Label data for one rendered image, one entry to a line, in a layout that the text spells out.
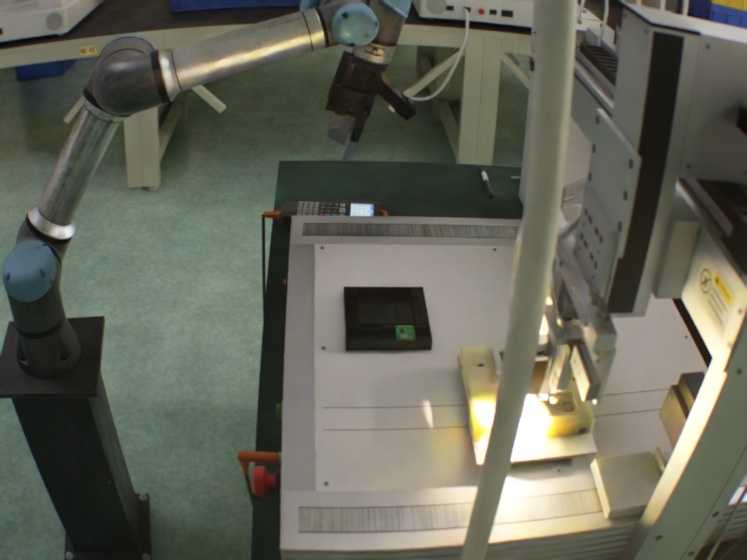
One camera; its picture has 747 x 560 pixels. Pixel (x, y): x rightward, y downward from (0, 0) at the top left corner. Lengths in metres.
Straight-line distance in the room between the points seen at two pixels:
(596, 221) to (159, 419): 1.67
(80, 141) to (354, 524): 0.87
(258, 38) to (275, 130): 2.66
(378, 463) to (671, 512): 0.37
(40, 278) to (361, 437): 0.69
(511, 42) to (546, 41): 2.70
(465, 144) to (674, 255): 2.55
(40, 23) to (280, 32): 2.17
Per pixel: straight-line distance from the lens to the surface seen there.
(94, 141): 1.41
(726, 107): 0.74
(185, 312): 2.62
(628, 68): 0.73
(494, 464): 0.64
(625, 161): 0.71
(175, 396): 2.30
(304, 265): 1.26
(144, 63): 1.24
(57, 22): 3.26
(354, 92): 1.44
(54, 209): 1.48
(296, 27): 1.23
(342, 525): 0.87
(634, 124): 0.71
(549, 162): 0.48
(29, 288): 1.40
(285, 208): 1.57
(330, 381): 1.04
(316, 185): 1.71
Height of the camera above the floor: 1.54
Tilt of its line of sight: 33 degrees down
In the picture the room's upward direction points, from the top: 2 degrees clockwise
